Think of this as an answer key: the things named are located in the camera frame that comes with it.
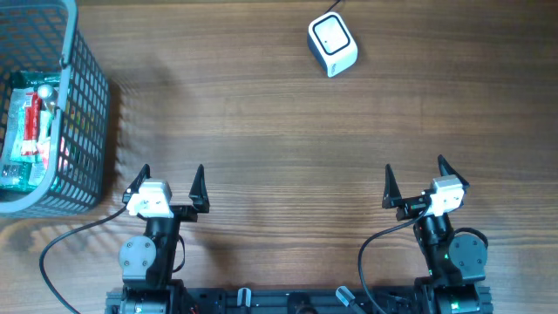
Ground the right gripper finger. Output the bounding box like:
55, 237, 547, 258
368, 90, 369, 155
438, 154, 470, 190
382, 164, 402, 208

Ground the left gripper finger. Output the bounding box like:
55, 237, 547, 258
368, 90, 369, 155
188, 164, 210, 214
122, 164, 151, 203

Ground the yellow dish soap bottle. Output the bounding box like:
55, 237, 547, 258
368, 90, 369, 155
37, 84, 58, 115

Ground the red sachet stick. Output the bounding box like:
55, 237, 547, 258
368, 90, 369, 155
21, 92, 42, 156

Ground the green plastic packet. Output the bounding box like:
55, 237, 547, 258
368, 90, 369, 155
1, 72, 60, 193

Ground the pale teal sachet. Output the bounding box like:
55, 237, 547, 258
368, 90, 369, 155
37, 111, 53, 167

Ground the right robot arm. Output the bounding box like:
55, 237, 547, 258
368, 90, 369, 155
382, 155, 494, 314

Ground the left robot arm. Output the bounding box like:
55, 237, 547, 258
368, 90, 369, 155
105, 165, 210, 314

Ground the white barcode scanner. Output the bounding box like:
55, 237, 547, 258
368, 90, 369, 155
307, 12, 358, 78

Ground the grey plastic shopping basket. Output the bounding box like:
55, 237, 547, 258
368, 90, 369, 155
1, 0, 110, 218

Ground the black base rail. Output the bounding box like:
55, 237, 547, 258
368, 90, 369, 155
105, 286, 494, 314

